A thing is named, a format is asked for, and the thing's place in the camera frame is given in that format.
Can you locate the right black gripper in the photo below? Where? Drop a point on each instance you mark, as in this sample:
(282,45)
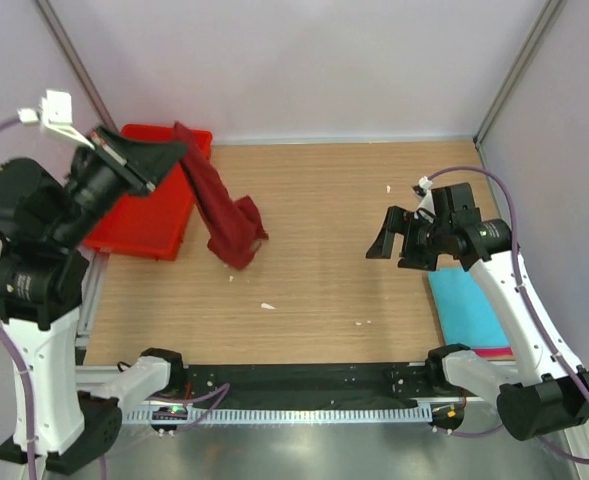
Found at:
(397,221)

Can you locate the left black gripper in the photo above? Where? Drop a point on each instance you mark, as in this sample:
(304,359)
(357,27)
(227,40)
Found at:
(143,164)

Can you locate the dark red t-shirt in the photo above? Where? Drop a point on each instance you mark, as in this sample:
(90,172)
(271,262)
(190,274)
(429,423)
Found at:
(235,227)

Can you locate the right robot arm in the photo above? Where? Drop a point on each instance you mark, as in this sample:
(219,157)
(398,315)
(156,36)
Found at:
(549,390)

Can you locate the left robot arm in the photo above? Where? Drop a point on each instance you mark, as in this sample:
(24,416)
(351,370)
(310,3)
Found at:
(42,224)

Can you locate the folded blue t-shirt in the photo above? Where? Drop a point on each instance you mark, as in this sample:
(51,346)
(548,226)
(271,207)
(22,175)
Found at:
(464,312)

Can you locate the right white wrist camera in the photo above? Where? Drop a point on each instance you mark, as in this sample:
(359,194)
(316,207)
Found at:
(423,192)

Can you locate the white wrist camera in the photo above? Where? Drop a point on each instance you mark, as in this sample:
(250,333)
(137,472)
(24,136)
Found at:
(423,192)
(54,116)

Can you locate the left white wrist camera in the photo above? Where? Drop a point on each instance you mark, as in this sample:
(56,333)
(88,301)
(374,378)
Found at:
(54,116)

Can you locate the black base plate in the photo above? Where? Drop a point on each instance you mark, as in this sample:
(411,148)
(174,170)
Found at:
(316,387)

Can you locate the white slotted cable duct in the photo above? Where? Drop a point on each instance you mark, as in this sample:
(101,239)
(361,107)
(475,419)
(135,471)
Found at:
(157,415)

